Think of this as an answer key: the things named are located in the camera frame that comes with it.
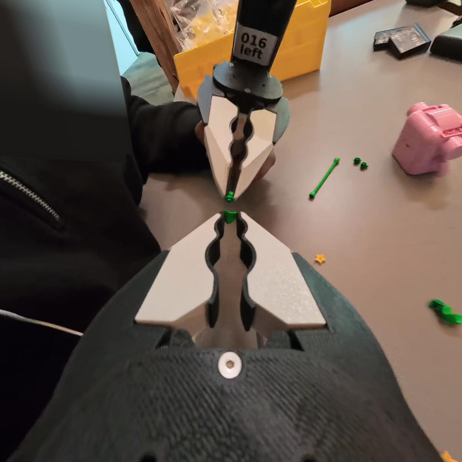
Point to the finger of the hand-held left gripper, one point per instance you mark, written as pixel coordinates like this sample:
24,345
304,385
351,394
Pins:
260,144
216,144

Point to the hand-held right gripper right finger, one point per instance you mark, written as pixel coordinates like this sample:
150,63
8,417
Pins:
281,288

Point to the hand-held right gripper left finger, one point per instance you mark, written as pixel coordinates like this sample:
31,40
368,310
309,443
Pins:
177,285

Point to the green toy leaf piece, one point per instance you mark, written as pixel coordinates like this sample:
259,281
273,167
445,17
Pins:
229,216

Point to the person's left forearm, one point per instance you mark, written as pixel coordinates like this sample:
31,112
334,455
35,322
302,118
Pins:
162,137

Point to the person's left hand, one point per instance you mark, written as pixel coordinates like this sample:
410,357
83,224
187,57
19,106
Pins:
269,164

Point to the yellow toy star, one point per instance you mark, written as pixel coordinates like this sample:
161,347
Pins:
320,258
447,456

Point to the yellow storage bin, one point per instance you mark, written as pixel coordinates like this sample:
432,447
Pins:
306,47

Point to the green toy stalk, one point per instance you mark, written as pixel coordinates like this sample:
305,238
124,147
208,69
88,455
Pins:
324,178

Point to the clear plastic bags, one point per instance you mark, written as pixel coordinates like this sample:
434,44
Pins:
202,18

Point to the black battery pack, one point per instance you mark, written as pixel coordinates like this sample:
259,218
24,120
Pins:
411,41
382,39

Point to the pink plastic toy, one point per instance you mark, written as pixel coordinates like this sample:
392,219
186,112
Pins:
422,140

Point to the green toy leaf cluster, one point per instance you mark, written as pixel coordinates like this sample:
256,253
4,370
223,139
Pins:
445,312

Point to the black flat power bank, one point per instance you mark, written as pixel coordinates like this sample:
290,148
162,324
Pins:
447,45

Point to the wooden post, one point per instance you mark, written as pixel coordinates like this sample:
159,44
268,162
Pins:
151,36

